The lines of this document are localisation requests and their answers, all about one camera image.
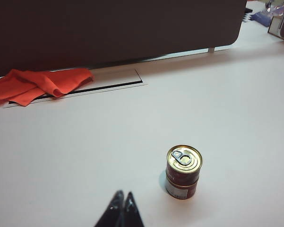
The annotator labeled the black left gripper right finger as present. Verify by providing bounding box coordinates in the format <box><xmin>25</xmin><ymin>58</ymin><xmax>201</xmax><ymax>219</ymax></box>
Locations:
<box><xmin>123</xmin><ymin>192</ymin><xmax>145</xmax><ymax>227</ymax></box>

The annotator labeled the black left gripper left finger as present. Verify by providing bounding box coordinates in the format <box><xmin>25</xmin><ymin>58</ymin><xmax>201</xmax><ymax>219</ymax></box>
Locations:
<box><xmin>94</xmin><ymin>190</ymin><xmax>125</xmax><ymax>227</ymax></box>

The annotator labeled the orange cloth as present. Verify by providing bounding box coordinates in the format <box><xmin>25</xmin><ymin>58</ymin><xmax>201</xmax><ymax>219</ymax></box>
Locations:
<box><xmin>0</xmin><ymin>68</ymin><xmax>95</xmax><ymax>107</ymax></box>

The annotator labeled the dark desk partition panel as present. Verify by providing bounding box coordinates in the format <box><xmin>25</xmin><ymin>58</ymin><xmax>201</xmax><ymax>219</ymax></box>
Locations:
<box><xmin>0</xmin><ymin>0</ymin><xmax>248</xmax><ymax>79</ymax></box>

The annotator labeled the blue packet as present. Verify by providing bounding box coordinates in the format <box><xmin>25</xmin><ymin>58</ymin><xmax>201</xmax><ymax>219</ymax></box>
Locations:
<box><xmin>249</xmin><ymin>11</ymin><xmax>273</xmax><ymax>27</ymax></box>

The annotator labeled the white box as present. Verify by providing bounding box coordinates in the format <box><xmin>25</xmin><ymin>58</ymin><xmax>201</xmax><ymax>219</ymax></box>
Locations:
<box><xmin>267</xmin><ymin>16</ymin><xmax>284</xmax><ymax>38</ymax></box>

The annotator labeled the white desk cable hatch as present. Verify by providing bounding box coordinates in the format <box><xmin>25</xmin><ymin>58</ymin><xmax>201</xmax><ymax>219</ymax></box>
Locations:
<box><xmin>1</xmin><ymin>68</ymin><xmax>149</xmax><ymax>109</ymax></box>

